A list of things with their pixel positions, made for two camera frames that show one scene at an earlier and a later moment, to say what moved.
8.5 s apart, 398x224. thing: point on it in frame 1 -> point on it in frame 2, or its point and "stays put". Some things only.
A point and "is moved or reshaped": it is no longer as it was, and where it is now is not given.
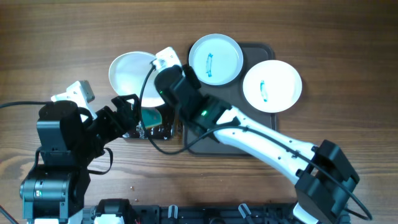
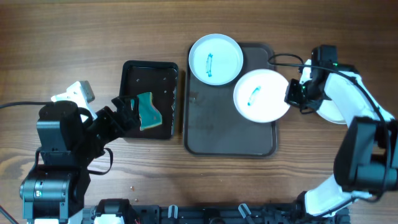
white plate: x=127 y=72 -> x=328 y=109
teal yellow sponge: x=152 y=117 stays put
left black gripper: x=130 y=117 stays put
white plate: x=272 y=86 is moved or reshaped
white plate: x=216 y=59 stays put
